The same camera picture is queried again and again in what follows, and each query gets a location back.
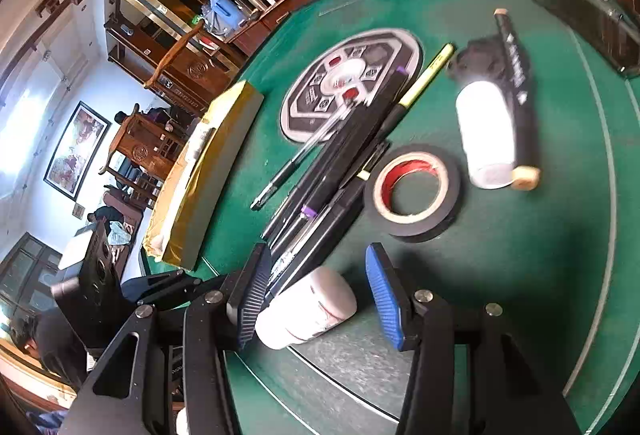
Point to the blue water jug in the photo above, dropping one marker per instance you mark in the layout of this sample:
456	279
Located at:
225	12

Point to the white round container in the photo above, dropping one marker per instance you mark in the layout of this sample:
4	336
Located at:
310	310

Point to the black marker beige ends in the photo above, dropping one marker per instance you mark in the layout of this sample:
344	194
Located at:
517	85

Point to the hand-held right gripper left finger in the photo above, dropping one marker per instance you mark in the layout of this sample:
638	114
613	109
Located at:
254	295

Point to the black marker purple cap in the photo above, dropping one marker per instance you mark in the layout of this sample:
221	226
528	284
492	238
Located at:
361	134

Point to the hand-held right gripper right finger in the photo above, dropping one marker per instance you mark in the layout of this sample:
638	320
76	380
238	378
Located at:
386	300

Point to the round table control panel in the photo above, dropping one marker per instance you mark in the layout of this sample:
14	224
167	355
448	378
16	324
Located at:
325	85

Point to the black gel pen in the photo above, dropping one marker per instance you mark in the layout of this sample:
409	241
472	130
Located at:
345	207

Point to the thick black marker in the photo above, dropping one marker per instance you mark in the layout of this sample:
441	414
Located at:
300	187

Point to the white bottle black cap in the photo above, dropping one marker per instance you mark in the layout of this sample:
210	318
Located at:
485	125

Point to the black tape roll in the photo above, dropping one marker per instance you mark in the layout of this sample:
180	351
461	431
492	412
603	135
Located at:
445	210

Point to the yellow and black pen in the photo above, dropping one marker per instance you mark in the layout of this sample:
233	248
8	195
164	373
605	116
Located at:
425	80

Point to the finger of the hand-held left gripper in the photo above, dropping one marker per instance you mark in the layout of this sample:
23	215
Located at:
165	287

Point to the wooden chair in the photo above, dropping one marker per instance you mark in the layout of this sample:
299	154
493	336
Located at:
145	140

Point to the gold cardboard box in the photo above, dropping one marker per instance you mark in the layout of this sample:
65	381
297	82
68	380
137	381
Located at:
200	175

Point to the black smartphone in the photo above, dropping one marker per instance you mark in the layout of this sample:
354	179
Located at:
580	15

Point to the transparent ballpoint pen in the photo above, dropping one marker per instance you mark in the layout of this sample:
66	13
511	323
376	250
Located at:
295	160

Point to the framed wall picture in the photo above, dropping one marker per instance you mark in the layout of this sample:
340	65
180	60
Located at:
75	150

